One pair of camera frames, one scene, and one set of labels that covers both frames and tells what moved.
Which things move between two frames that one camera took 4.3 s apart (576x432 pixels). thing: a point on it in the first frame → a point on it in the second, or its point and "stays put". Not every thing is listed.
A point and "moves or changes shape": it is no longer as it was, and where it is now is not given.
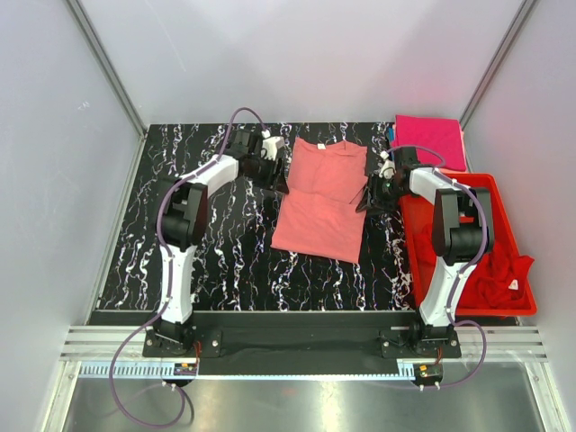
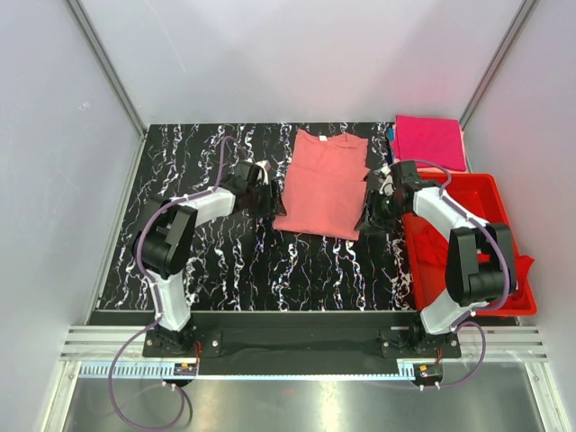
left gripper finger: x=279 y=182 → x=276 y=202
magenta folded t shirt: x=439 y=141 stays put
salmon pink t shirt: x=317 y=216 moves or changes shape
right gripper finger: x=365 y=202 → x=363 y=224
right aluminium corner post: x=524 y=7 stays put
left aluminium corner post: x=139 y=124 stays put
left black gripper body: x=261 y=172 → x=260 y=199
